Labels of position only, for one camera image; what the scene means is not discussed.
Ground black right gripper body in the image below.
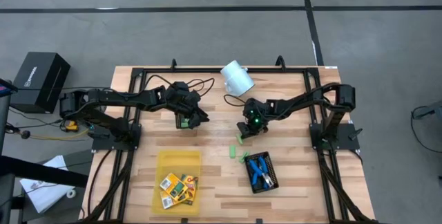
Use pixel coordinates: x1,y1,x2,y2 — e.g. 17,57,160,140
241,97,273,136

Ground white paper sheet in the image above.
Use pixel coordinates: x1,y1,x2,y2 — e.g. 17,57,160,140
19,154,75,214

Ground black aluminium table frame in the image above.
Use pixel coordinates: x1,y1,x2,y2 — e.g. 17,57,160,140
79,55,381,224

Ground yellow cable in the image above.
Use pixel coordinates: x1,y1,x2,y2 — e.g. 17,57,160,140
29,127,91,141

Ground yellow green crayon box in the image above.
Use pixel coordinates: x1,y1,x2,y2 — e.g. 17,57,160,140
159,172,189,200
160,191,180,210
180,174,200,206

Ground black cardboard box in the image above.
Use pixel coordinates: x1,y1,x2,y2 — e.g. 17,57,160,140
9,51,72,114

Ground black stand beam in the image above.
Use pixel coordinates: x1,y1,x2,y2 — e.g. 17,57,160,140
0,154,89,189

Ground black slotted plastic basket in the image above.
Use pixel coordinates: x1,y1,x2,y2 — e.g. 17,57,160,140
244,151,280,194
174,111,194,130

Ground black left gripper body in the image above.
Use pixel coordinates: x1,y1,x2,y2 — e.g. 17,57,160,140
162,81,203,116

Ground black power cable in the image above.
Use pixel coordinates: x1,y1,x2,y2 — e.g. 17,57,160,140
86,149,115,218

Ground yellow translucent plastic bin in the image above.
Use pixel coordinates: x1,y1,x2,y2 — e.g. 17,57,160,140
151,149,202,216

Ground blue-handled pliers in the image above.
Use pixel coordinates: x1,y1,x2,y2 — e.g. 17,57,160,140
258,156,275,188
248,159,260,186

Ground black left wrist camera cable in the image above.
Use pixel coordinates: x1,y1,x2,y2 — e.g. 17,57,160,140
143,74,215,97

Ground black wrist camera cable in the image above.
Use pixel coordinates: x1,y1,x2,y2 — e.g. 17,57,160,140
143,74,215,97
223,94,248,107

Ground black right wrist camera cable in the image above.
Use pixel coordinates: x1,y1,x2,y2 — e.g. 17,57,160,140
223,94,248,107

